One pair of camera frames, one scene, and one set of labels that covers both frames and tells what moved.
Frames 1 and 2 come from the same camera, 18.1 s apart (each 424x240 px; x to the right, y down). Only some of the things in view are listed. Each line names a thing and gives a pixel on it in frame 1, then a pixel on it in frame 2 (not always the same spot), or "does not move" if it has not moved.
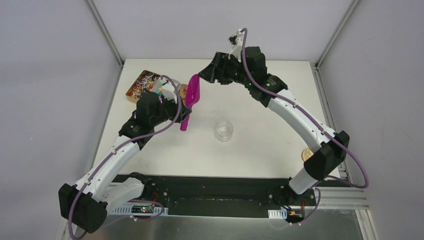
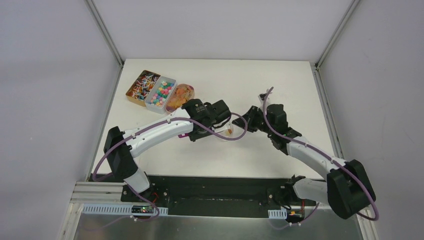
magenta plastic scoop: [193, 93] -> [183, 135]
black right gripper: [218, 72] -> [250, 116]
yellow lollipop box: [145, 81] does not move
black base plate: [224, 196] does not move
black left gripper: [176, 108] -> [224, 122]
